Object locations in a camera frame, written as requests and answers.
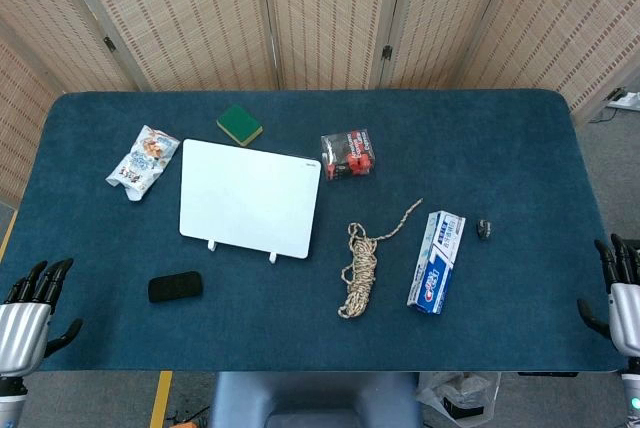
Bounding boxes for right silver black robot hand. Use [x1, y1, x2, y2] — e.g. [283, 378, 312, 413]
[577, 233, 640, 359]

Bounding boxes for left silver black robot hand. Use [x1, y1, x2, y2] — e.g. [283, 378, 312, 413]
[0, 257, 85, 379]

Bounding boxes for black rectangular eraser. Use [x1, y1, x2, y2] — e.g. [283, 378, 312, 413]
[147, 270, 205, 304]

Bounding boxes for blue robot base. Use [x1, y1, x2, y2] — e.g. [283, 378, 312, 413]
[207, 371, 424, 428]

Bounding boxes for white rectangular board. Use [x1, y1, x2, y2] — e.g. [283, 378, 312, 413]
[178, 138, 322, 260]

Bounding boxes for clear plastic bag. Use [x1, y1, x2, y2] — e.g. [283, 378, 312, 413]
[416, 371, 503, 422]

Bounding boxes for blue white toothpaste box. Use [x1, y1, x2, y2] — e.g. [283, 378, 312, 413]
[406, 210, 467, 316]

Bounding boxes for woven bamboo folding screen panel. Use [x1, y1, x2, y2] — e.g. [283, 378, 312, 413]
[0, 0, 141, 94]
[0, 37, 56, 204]
[59, 0, 281, 92]
[259, 0, 401, 92]
[454, 0, 640, 114]
[374, 0, 531, 89]

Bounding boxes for white snack bag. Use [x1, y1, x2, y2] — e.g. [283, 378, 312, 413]
[105, 124, 181, 203]

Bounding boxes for white power strip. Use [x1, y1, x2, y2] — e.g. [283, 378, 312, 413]
[605, 90, 640, 110]

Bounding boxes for blue felt table mat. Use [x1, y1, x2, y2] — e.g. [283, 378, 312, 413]
[0, 90, 626, 374]

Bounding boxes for green yellow sponge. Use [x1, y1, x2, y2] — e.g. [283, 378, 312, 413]
[215, 103, 264, 146]

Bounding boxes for clear box red black parts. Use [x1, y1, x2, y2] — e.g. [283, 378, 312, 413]
[320, 128, 379, 183]

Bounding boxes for beige braided rope bundle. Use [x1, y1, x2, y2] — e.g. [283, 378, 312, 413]
[337, 197, 425, 320]

